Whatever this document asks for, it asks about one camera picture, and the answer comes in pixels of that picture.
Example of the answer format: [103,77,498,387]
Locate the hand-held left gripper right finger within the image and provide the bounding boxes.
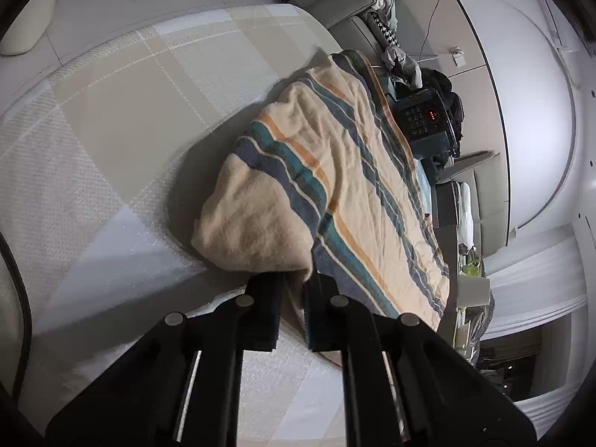
[304,272,538,447]

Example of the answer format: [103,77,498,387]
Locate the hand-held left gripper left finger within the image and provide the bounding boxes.
[47,272,287,447]

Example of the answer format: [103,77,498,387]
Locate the striped beige shirt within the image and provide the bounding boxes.
[192,49,451,331]

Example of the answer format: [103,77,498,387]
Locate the green plush toy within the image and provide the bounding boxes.
[461,249,485,275]

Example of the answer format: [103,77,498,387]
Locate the white pillow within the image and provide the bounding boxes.
[459,181,476,247]

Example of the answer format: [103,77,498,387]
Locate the beige bed headboard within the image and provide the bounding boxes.
[454,151,508,257]

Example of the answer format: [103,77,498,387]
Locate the white curtain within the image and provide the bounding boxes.
[484,223,596,429]

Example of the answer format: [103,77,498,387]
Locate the black electric pressure cooker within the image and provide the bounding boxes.
[390,86,462,156]

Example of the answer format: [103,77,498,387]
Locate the houndstooth cushion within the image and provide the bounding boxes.
[365,12,401,47]

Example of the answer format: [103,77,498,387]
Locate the white round stool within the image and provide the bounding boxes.
[0,0,59,57]

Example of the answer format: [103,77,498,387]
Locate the black cable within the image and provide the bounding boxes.
[0,232,32,399]

